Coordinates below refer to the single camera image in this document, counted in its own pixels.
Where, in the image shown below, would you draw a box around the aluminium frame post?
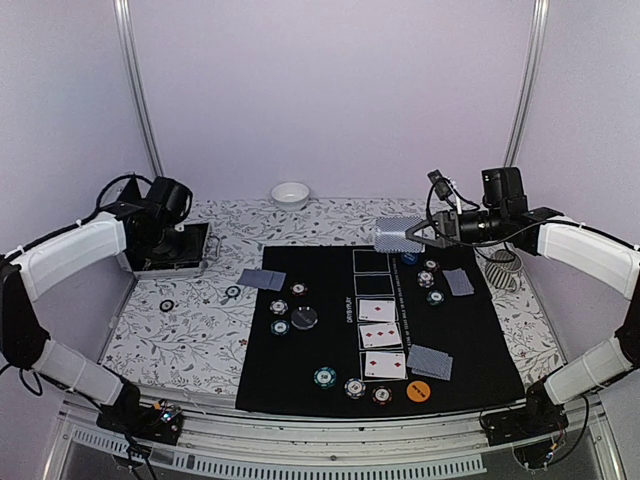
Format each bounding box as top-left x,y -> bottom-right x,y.
503,0 -> 550,167
112,0 -> 174,181

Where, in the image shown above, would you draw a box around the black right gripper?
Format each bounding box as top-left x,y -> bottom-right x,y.
407,208 -> 508,249

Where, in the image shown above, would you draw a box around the blue small blind button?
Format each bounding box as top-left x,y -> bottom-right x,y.
401,253 -> 419,265

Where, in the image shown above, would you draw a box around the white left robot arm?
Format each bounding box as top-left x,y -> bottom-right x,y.
1,174 -> 193,434

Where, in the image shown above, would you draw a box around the blue peach poker chip stack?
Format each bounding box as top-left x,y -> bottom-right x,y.
344,378 -> 366,400

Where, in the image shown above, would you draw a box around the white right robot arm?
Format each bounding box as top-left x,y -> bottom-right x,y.
405,167 -> 639,436

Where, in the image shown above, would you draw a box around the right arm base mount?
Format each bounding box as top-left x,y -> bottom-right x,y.
479,406 -> 569,470

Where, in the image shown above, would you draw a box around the black dealer button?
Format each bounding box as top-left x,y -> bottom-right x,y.
290,306 -> 318,331

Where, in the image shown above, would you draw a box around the green chips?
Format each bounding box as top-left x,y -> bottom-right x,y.
313,367 -> 337,389
270,320 -> 290,336
426,290 -> 445,306

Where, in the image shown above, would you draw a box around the blue peach chips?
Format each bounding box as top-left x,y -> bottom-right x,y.
270,299 -> 288,316

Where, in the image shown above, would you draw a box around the grey playing card deck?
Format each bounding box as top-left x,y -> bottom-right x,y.
373,216 -> 424,254

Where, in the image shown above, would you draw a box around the red white poker chips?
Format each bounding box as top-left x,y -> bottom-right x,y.
290,282 -> 308,296

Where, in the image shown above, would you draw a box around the aluminium poker case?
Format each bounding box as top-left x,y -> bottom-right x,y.
96,173 -> 221,279

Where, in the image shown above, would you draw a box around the left aluminium frame post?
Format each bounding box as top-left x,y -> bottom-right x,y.
112,0 -> 174,181

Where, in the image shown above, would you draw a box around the white ceramic bowl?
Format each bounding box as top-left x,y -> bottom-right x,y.
271,182 -> 310,212

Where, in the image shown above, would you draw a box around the right aluminium frame post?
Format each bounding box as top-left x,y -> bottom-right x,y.
503,0 -> 550,167

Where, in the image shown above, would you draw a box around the face-up diamond card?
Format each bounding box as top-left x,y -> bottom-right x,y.
359,322 -> 402,349
358,299 -> 396,322
364,351 -> 406,379

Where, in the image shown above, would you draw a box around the front aluminium rail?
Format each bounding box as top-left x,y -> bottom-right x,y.
43,387 -> 627,479

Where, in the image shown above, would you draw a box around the black poker play mat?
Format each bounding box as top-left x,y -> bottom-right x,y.
235,246 -> 524,419

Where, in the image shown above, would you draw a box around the orange big blind button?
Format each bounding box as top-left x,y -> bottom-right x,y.
406,380 -> 431,403

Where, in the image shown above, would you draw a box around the dealt playing card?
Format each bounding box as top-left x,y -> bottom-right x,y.
237,269 -> 286,291
443,268 -> 475,297
407,345 -> 453,381

